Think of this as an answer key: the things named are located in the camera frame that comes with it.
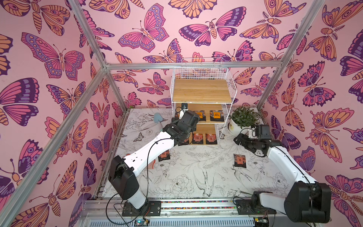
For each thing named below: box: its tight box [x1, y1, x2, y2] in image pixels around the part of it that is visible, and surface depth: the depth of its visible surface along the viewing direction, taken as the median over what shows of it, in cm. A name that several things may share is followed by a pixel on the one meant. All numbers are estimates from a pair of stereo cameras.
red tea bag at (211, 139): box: [205, 133, 218, 145], surface depth 102 cm
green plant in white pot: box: [228, 106, 260, 136], surface depth 92 cm
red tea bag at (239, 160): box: [233, 153, 247, 168], surface depth 92 cm
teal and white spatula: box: [153, 112, 164, 124], surface depth 118 cm
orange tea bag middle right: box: [209, 109, 225, 122], surface depth 83 cm
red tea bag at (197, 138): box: [192, 132, 204, 145], surface depth 102 cm
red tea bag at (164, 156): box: [157, 149, 171, 162], surface depth 94 cm
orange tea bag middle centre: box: [193, 110, 207, 122], surface depth 83 cm
